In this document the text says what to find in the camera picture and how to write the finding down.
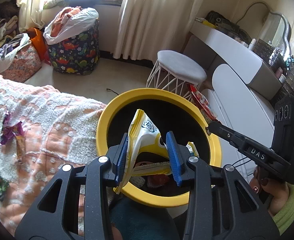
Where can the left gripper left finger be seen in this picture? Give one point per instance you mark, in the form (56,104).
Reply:
(73,204)

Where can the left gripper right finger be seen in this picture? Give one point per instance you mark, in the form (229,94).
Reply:
(221,204)

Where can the red snack packet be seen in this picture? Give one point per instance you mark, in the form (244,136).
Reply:
(202,103)

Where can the yellow white snack bag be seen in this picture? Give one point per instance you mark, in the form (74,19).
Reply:
(142,137)

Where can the green right sleeve forearm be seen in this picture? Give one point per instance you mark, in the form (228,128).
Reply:
(285,217)

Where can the yellow round trash bin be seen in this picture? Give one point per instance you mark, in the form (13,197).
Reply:
(168,111)

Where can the right hand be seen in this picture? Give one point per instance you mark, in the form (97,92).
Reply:
(279,191)

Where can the white vanity desk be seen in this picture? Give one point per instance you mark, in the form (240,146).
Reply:
(242,85)

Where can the orange white bed quilt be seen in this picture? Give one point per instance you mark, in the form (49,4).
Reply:
(59,128)

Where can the purple candy wrapper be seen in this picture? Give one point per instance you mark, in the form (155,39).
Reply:
(8,132)

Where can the vanity mirror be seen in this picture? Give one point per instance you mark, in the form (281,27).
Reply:
(276,32)

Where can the dinosaur print laundry basket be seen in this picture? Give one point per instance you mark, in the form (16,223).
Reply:
(77,55)

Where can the pink floral storage bag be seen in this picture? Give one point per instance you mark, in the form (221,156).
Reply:
(25,64)

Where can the white plastic bag clothes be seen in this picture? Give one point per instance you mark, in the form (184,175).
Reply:
(9,50)

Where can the orange bag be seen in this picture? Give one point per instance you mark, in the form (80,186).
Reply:
(37,39)

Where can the white bag with clothes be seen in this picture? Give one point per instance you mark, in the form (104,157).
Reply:
(70,22)

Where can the cream curtain right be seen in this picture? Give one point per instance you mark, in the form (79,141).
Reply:
(147,26)

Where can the cream curtain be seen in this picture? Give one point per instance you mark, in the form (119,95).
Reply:
(30,14)
(147,26)

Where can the pile of clothes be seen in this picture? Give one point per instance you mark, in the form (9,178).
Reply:
(9,12)

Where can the cream curtain left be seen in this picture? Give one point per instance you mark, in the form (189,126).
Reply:
(30,14)

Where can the white wire stool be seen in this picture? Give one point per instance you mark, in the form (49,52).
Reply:
(173,71)

